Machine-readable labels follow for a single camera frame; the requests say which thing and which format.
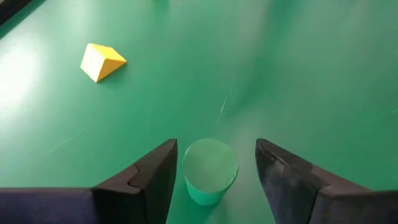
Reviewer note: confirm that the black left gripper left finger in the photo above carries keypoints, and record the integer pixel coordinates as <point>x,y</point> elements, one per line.
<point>130,196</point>

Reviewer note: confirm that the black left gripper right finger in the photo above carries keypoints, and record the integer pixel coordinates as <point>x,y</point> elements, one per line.
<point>298,193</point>

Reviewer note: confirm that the green cylinder block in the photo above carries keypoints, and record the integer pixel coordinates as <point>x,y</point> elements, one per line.
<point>210,165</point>

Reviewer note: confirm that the yellow trapezoid block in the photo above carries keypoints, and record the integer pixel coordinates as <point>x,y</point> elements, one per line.
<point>102,63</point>

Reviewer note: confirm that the green table mat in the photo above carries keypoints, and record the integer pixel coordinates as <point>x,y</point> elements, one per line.
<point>280,77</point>

